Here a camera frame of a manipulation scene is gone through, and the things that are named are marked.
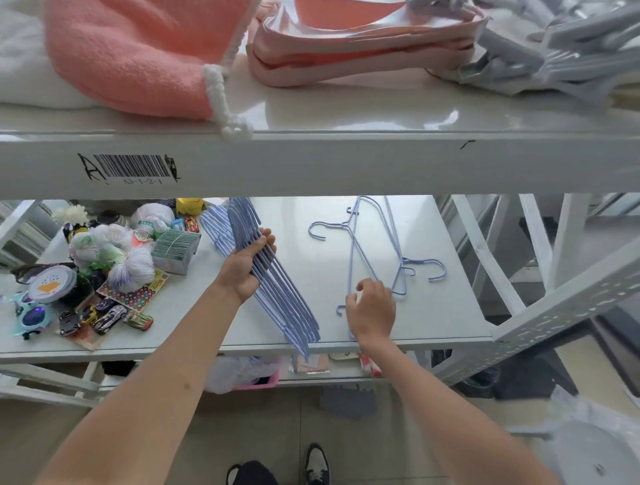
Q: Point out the person's left hand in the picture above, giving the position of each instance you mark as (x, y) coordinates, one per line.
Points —
(242, 272)

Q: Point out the person's right hand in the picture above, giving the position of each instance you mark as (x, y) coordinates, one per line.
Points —
(372, 315)

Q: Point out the gathered bunch of blue hangers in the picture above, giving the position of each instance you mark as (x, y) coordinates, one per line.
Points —
(280, 295)

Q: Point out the pile of lilac hangers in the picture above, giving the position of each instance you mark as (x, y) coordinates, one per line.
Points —
(350, 260)

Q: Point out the person's left forearm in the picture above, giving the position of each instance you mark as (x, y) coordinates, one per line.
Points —
(150, 399)

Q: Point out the person's right forearm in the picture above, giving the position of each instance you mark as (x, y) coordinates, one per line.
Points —
(440, 414)

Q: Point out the person's right shoe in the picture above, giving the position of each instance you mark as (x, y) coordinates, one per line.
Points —
(317, 464)

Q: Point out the person's shoe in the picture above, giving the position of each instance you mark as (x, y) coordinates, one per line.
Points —
(233, 474)
(317, 464)

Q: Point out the person's black trousers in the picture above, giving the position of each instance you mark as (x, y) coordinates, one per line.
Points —
(255, 474)

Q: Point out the person's left shoe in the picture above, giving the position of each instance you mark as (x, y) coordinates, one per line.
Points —
(233, 474)

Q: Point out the red white packet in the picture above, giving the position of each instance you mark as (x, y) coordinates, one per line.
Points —
(367, 367)

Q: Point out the white table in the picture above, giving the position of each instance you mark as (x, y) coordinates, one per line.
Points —
(325, 280)

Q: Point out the orange toy car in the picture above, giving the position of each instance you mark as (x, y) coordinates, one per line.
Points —
(191, 225)

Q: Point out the peach packet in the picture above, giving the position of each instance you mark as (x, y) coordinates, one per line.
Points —
(310, 365)

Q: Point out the small blue packet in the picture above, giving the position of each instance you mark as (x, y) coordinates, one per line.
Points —
(178, 224)

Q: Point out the yellow snack packet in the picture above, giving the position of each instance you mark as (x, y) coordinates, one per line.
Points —
(190, 206)

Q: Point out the dark grey floor mat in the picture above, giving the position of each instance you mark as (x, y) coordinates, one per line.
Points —
(350, 402)

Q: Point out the green cap bottle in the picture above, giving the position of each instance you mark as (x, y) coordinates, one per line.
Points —
(145, 231)

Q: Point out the white plastic bag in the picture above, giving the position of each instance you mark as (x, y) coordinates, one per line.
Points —
(152, 214)

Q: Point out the colourful dotted sticker sheet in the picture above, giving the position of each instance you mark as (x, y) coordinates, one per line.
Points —
(135, 297)

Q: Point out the white mesh bag purple contents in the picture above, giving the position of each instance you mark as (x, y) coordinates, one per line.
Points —
(131, 272)

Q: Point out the pink basket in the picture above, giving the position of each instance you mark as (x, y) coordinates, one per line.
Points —
(265, 384)

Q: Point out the red green toy car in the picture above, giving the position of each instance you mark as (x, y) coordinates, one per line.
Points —
(140, 322)

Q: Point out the black mesh bin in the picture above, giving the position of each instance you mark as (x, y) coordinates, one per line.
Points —
(477, 384)

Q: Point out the small black toy car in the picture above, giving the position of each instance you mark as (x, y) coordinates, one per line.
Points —
(106, 305)

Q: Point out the silver black toy car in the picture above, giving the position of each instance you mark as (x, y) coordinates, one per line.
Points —
(110, 320)

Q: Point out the black round jar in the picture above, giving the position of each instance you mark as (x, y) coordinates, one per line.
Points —
(109, 217)

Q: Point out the white mesh bag green contents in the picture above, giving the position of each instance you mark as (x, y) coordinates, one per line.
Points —
(95, 245)

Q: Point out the white metal shelf board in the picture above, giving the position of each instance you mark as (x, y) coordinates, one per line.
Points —
(350, 165)

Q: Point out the barcode sticker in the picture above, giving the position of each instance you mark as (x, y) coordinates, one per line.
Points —
(130, 166)

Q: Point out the yellow toy car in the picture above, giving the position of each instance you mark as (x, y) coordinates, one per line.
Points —
(88, 315)

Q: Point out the yellow black toy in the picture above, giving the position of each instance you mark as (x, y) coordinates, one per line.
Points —
(75, 231)

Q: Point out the white artificial flower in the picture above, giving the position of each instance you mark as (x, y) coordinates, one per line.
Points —
(72, 214)

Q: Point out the round tin white lid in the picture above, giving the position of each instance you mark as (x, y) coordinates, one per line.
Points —
(50, 285)

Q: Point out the teal toy sunglasses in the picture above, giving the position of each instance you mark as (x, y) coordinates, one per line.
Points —
(32, 317)

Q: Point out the black sunglasses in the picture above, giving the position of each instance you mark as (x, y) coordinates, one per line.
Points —
(25, 272)

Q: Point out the pink fluffy towel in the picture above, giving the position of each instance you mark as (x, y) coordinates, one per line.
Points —
(130, 60)

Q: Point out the white plastic stool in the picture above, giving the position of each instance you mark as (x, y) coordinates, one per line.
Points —
(590, 449)

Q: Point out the white fluffy towel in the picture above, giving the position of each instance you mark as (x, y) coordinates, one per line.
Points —
(25, 75)

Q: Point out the pile of grey plastic clips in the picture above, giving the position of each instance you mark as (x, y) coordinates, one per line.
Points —
(575, 60)

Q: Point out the white metal rack frame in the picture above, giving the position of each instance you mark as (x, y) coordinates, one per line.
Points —
(550, 310)
(50, 377)

